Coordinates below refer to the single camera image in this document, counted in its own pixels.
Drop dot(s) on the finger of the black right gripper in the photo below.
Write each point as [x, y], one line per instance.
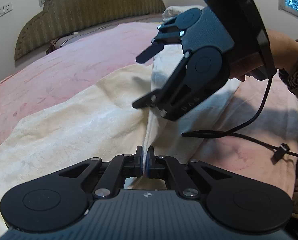
[196, 78]
[170, 32]

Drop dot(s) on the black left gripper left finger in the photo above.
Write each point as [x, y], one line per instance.
[59, 199]

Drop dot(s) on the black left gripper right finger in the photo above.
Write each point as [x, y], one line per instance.
[236, 202]

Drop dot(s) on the cream white fleece pants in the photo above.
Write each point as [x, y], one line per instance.
[101, 122]

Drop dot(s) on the person's right hand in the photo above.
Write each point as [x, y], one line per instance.
[284, 51]

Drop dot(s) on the white folded towel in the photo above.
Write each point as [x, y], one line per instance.
[174, 10]

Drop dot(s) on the pink floral bed blanket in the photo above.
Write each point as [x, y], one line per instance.
[61, 75]

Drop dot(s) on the olive striped padded headboard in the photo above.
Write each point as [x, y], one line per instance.
[61, 17]

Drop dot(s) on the striped pillow at headboard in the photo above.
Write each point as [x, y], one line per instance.
[60, 42]

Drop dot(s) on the white wall socket plate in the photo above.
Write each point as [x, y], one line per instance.
[6, 9]

